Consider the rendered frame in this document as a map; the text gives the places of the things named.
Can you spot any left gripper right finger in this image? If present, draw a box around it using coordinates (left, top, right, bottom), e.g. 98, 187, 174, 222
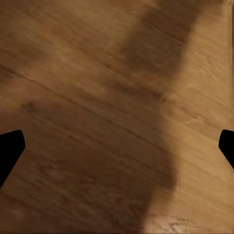
218, 130, 234, 169

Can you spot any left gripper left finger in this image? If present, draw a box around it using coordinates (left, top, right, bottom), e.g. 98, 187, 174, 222
0, 130, 25, 188

